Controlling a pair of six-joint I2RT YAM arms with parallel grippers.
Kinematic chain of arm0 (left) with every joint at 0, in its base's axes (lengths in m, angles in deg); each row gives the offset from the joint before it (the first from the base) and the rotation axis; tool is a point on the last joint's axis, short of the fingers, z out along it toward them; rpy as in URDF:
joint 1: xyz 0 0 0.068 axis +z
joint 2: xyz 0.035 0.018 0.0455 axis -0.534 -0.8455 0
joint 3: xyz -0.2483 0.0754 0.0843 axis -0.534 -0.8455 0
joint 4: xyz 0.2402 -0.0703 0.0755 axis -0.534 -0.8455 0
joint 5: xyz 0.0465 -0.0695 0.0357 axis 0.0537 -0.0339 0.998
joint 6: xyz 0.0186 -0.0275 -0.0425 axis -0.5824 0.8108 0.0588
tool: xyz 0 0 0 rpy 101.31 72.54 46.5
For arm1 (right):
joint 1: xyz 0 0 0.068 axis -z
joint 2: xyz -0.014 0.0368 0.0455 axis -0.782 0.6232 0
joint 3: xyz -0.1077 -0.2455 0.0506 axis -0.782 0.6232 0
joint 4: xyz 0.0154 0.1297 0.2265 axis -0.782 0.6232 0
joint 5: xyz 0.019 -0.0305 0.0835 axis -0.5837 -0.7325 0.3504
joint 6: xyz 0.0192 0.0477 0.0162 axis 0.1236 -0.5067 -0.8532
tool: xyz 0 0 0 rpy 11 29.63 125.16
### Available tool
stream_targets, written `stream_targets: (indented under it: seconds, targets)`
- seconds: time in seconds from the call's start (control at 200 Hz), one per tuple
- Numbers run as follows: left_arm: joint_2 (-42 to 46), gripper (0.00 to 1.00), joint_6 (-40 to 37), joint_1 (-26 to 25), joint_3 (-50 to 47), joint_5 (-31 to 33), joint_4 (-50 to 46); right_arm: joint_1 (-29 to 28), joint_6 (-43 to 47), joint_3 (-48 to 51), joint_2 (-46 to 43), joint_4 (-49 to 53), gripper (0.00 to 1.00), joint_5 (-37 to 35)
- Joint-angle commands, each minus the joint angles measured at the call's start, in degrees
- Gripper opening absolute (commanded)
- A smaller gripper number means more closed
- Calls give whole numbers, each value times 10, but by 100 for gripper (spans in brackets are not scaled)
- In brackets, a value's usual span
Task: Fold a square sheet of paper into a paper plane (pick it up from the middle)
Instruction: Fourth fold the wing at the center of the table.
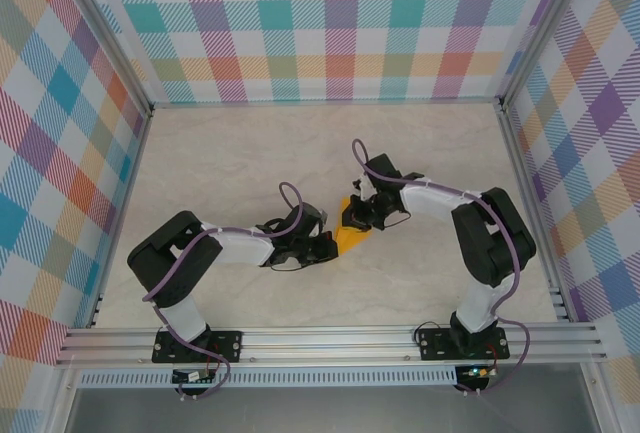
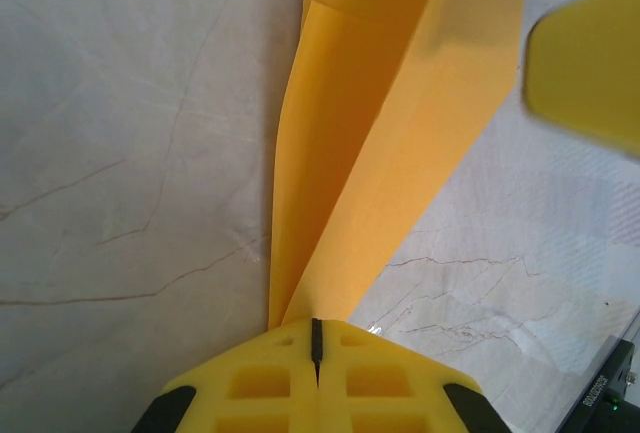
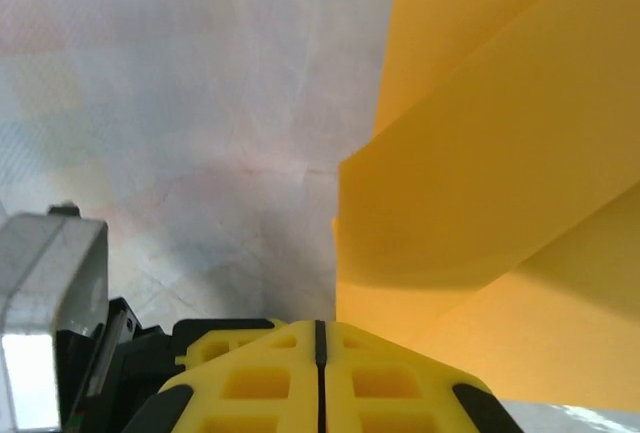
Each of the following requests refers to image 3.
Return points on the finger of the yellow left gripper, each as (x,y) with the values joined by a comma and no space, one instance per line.
(225,345)

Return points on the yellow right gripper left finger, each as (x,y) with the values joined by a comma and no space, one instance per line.
(250,393)

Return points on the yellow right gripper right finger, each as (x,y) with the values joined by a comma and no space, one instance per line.
(400,393)

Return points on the orange-yellow cloth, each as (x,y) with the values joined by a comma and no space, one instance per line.
(500,203)

